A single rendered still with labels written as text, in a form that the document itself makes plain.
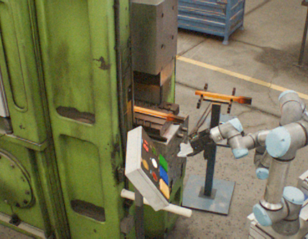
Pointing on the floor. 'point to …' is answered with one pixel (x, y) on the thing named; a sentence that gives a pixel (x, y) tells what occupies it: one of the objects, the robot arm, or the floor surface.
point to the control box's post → (139, 214)
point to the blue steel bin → (211, 16)
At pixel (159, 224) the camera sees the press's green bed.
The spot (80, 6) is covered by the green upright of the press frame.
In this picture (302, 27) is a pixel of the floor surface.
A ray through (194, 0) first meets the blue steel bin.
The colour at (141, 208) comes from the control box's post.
